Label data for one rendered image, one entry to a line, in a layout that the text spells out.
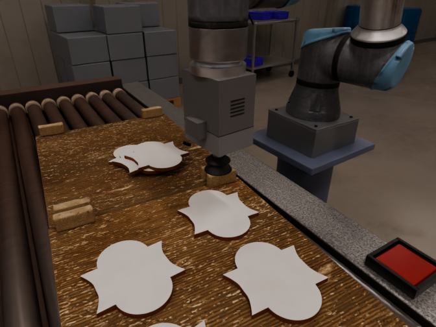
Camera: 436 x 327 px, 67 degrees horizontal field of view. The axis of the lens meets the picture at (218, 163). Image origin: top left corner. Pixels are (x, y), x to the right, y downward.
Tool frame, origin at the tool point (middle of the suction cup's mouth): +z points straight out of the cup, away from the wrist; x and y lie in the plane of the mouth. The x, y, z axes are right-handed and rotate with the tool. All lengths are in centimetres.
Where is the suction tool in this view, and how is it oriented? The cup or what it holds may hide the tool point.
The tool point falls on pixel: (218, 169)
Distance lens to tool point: 51.6
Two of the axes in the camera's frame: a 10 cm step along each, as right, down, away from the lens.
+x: 7.9, -2.9, 5.4
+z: 0.0, 8.8, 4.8
